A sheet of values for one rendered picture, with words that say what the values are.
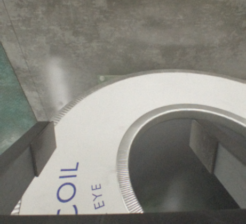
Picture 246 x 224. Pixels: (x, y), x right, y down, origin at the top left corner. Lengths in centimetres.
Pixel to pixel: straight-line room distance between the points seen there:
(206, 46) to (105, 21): 63
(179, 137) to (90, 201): 53
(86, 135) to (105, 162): 13
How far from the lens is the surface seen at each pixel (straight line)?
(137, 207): 53
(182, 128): 87
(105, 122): 70
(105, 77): 129
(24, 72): 154
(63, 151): 65
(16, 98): 176
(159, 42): 118
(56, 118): 77
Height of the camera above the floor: 110
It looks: 51 degrees down
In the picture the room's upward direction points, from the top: 172 degrees counter-clockwise
